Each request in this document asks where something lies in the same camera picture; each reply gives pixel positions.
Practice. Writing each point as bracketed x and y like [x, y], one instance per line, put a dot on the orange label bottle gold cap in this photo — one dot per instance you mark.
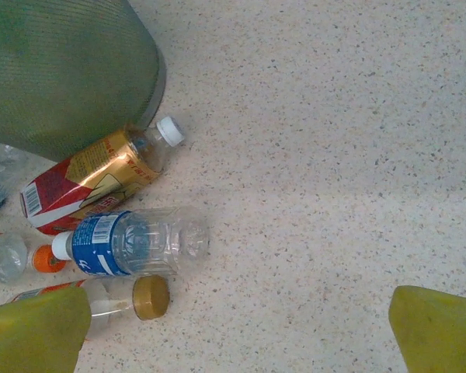
[151, 297]

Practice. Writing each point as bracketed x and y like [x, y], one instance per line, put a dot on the small bottle orange cap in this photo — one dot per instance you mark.
[7, 256]

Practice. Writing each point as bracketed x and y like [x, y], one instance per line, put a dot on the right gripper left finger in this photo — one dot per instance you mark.
[31, 334]

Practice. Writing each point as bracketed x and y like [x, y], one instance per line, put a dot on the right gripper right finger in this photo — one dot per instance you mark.
[442, 334]

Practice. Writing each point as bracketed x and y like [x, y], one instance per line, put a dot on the mesh waste bin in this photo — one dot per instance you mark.
[62, 70]

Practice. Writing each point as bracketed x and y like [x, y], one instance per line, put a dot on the ribbed clear bottle blue label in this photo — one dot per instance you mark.
[101, 245]

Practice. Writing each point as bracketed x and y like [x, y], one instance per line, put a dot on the gold and red bottle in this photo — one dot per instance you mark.
[101, 167]

